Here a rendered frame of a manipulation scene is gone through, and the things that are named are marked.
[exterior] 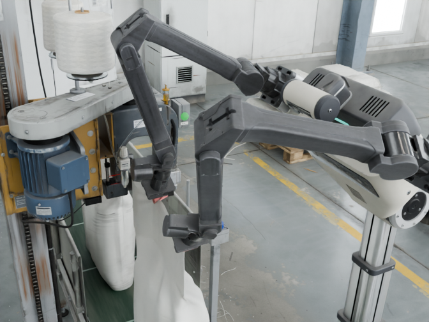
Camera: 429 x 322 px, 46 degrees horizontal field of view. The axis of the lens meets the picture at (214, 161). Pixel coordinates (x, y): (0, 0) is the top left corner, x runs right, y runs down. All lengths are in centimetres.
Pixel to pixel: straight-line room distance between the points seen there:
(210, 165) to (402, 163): 38
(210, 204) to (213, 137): 30
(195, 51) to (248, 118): 54
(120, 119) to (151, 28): 51
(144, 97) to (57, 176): 33
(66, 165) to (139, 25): 45
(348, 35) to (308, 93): 637
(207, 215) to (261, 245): 218
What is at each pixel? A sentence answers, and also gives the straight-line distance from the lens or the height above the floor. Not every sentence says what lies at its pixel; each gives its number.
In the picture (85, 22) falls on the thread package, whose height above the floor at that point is 167.
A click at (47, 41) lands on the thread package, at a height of 156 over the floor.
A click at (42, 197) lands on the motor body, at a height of 117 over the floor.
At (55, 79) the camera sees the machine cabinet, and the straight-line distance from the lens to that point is 454.
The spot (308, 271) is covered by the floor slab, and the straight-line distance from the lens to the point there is 322.
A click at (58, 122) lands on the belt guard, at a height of 141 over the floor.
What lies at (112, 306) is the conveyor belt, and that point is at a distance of 236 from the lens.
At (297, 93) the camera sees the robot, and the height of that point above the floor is 155.
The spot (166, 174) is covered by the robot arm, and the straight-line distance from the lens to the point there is 160.
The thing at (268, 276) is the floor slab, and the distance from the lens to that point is 314.
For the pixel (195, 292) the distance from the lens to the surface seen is 171.
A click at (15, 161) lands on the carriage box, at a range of 174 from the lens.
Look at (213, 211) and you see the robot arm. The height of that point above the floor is 131.
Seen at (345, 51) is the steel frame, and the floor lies 28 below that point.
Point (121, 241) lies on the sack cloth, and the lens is 231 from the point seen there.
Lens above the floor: 194
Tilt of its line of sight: 26 degrees down
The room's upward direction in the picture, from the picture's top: 2 degrees clockwise
